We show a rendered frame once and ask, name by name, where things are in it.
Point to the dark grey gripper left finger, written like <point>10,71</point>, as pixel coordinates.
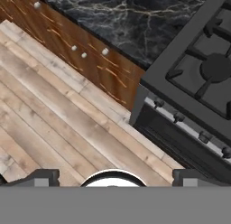
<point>45,176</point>

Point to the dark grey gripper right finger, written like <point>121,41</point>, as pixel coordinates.
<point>185,175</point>

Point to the black oven door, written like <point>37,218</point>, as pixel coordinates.
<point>177,143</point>

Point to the black cooker knob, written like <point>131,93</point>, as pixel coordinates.
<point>226,151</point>
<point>205,136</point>
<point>158,103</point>
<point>178,117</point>

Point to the white and black round object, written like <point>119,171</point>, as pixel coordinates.
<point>112,177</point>

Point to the white round cupboard knob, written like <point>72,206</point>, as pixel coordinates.
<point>84,55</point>
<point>74,48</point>
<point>105,51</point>
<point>37,5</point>

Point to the dark grey range cooker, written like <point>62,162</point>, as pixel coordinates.
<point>180,47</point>

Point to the brown wooden cupboard run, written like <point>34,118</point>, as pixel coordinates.
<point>75,38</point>

